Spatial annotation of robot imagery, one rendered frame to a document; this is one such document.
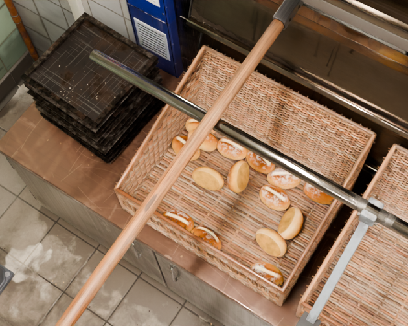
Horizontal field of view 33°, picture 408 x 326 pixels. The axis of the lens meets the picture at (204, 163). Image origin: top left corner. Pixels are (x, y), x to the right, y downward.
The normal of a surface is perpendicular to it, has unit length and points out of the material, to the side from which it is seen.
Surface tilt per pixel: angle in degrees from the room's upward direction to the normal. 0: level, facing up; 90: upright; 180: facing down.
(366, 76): 70
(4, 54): 90
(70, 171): 0
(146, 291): 0
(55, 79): 0
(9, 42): 90
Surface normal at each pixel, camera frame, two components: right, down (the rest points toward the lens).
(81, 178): -0.05, -0.43
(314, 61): -0.54, 0.57
